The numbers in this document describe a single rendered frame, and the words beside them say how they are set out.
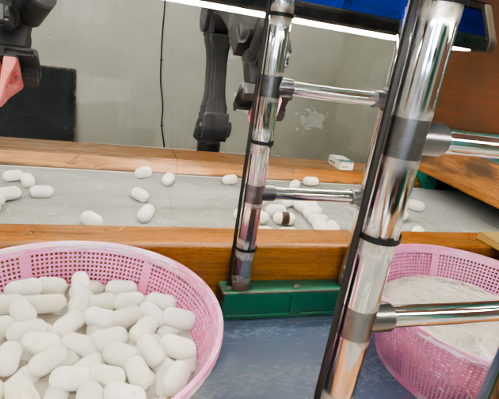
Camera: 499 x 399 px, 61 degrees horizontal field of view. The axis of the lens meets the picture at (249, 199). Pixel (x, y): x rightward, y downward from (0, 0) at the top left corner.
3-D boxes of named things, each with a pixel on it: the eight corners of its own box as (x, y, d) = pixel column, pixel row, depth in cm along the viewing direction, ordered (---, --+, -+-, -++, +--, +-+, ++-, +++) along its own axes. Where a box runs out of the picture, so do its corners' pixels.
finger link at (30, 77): (28, 92, 68) (35, 51, 72) (-24, 87, 66) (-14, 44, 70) (34, 119, 74) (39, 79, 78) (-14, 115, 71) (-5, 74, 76)
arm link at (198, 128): (232, 123, 112) (226, 118, 117) (199, 119, 109) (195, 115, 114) (229, 146, 115) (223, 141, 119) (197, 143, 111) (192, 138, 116)
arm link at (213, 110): (227, 139, 112) (237, 8, 106) (202, 138, 109) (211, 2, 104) (220, 138, 117) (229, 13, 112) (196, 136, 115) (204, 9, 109)
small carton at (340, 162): (327, 162, 103) (329, 154, 102) (340, 163, 104) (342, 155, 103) (339, 169, 98) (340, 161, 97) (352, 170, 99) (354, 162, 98)
